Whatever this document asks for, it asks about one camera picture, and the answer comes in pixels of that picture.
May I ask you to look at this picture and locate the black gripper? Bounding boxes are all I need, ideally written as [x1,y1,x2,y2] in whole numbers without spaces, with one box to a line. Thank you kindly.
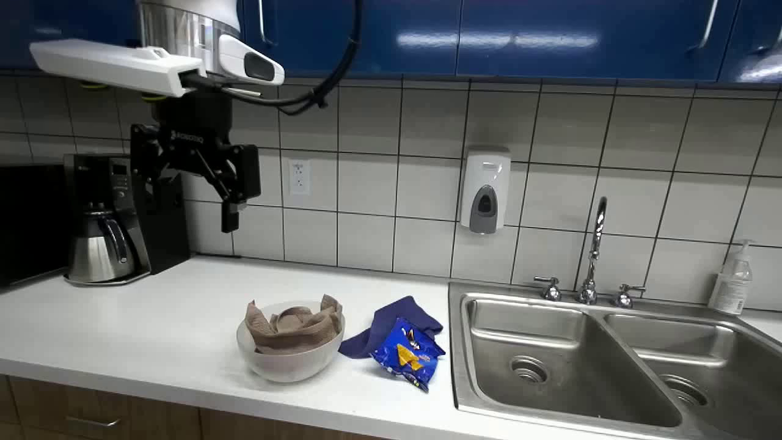
[129,87,261,231]

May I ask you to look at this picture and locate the brown waffle cloth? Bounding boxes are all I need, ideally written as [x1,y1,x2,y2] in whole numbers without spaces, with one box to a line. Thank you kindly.
[243,295,344,351]

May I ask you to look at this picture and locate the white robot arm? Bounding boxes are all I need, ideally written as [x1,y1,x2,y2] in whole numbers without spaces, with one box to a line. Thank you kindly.
[28,0,286,231]

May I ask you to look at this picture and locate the white translucent bowl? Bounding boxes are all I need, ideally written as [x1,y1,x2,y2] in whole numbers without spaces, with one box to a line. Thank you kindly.
[237,301,344,383]

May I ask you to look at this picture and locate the blue cloth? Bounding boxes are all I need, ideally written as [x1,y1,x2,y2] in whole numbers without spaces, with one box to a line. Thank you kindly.
[339,295,441,358]

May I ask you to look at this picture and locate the black steel coffee maker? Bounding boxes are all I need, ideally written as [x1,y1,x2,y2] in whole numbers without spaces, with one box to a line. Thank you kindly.
[64,154,191,285]

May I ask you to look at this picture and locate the black microwave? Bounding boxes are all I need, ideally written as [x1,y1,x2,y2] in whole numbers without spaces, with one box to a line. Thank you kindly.
[0,164,70,289]

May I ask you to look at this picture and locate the wooden lower cabinets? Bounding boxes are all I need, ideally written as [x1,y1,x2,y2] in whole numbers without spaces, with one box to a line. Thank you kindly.
[2,376,374,440]

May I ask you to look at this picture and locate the blue snack bag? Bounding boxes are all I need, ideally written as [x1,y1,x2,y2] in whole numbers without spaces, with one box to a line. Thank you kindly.
[372,317,445,391]

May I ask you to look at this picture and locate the chrome faucet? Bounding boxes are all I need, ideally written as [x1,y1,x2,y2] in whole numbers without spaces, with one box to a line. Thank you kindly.
[533,196,642,307]

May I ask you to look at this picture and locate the blue upper cabinets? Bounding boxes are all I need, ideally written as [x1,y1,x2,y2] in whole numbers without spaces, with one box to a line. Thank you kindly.
[0,0,782,87]

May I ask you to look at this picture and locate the stainless steel double sink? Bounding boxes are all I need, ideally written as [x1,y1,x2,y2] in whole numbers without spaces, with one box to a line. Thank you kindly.
[446,284,782,440]

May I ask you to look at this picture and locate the clear soap pump bottle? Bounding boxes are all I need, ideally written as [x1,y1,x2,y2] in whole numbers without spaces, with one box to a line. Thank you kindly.
[708,242,753,316]

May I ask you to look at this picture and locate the white wall outlet plate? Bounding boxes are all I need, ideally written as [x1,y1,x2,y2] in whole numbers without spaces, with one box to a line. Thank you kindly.
[289,159,313,196]

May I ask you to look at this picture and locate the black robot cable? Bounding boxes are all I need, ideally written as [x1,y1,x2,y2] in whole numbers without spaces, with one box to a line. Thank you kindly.
[181,0,363,116]

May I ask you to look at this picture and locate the white wall soap dispenser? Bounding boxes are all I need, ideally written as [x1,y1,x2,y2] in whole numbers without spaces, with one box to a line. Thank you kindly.
[459,148,510,234]

